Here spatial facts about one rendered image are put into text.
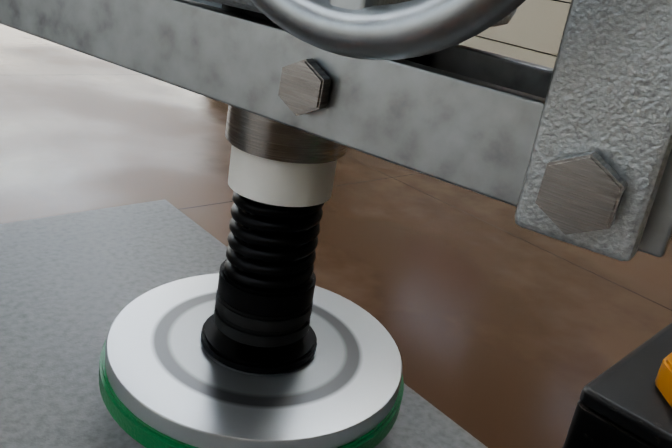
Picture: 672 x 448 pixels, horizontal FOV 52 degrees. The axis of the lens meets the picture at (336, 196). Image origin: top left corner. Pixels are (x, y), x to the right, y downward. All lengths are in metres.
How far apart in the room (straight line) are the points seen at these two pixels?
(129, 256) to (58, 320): 0.14
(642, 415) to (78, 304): 0.62
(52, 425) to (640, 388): 0.68
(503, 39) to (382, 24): 7.21
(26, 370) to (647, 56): 0.48
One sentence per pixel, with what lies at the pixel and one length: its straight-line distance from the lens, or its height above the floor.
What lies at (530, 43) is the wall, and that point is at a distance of 7.26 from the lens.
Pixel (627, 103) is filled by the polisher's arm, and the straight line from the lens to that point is 0.28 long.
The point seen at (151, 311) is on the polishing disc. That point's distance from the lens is 0.54.
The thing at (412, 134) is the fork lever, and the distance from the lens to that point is 0.34.
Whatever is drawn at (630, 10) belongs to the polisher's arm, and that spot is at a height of 1.18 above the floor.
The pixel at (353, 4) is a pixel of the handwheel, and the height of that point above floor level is 1.17.
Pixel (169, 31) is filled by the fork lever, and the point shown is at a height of 1.12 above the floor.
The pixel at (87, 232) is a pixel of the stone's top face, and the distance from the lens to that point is 0.80.
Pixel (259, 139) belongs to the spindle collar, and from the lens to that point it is 0.42.
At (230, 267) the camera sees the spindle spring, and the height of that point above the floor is 0.97.
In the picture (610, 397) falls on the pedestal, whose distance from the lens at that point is 0.91.
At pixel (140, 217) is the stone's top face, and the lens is 0.84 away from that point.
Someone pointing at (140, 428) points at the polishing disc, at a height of 0.89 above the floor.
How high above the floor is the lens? 1.19
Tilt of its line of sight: 20 degrees down
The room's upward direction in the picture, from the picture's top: 10 degrees clockwise
